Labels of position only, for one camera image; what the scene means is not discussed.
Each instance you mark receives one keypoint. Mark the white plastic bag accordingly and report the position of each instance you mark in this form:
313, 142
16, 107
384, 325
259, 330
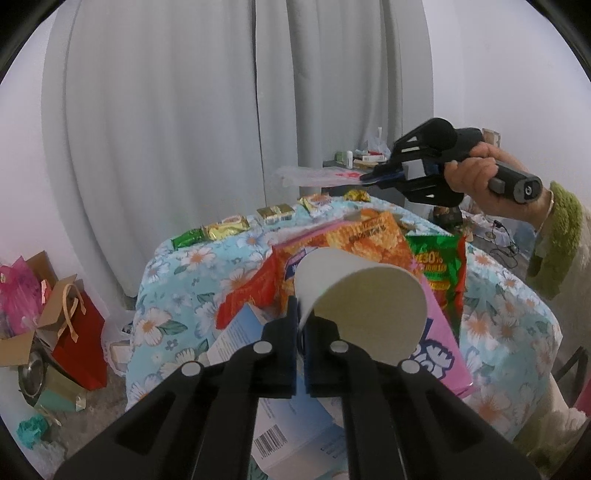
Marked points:
117, 341

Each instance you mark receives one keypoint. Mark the orange pink snack bag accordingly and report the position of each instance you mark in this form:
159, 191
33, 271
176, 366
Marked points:
369, 240

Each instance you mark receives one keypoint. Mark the small white bottle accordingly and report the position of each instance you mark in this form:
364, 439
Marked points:
349, 159

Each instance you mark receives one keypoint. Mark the floral tablecloth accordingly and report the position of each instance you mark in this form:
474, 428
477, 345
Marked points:
184, 286

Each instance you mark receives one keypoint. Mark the white paper cup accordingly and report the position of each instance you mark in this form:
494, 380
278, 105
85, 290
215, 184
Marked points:
360, 309

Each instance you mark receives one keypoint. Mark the plain gold packet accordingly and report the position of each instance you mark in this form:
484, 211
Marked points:
275, 213

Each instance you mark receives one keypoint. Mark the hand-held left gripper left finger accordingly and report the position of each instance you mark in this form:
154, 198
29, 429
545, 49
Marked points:
292, 355

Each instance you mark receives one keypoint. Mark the red snack packet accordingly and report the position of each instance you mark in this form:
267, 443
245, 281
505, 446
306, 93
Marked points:
244, 295

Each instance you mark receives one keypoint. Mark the pink plastic bag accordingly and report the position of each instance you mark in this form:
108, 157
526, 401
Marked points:
18, 295

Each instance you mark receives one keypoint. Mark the person's right hand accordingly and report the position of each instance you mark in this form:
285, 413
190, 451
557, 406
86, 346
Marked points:
471, 177

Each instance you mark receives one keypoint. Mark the grey curtain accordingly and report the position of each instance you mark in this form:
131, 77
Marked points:
341, 83
152, 138

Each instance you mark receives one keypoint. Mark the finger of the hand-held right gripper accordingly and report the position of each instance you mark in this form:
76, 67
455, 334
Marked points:
395, 183
388, 171

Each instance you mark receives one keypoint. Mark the person's right forearm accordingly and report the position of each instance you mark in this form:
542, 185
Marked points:
561, 230

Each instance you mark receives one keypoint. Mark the gold packet red label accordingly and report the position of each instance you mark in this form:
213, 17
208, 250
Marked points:
226, 227

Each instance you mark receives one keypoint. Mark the light blue paper box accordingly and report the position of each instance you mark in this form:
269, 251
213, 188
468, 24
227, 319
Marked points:
240, 332

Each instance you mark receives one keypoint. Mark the teal crumpled paper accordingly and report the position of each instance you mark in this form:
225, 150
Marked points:
33, 429

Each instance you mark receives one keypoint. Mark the clear plastic bag red print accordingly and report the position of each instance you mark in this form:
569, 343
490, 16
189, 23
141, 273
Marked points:
318, 175

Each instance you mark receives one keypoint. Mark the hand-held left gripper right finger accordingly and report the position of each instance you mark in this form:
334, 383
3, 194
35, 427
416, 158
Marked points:
310, 369

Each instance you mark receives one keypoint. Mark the brown cardboard box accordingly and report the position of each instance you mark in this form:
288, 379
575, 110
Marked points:
18, 346

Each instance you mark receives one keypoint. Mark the metal bowl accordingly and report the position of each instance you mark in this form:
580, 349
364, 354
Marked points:
33, 376

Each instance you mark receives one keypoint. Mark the small green packet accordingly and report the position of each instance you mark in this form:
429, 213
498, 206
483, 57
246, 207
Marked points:
187, 239

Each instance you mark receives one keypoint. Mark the green gold gift box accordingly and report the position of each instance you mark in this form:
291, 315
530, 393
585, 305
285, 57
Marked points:
60, 392

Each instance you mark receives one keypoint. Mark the green snack bag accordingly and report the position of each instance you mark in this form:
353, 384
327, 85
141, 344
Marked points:
438, 267

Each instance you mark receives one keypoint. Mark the gold candy wrapper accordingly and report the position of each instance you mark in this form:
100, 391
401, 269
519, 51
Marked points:
358, 195

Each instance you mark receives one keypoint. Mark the dark side table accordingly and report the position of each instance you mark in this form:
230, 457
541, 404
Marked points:
332, 162

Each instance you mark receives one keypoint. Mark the black metal frame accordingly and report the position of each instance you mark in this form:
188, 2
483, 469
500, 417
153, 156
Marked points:
572, 369

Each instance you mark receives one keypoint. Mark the red gift bag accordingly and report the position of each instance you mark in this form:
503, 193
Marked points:
78, 341

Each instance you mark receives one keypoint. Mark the white red packet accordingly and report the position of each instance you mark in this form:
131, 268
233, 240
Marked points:
315, 205

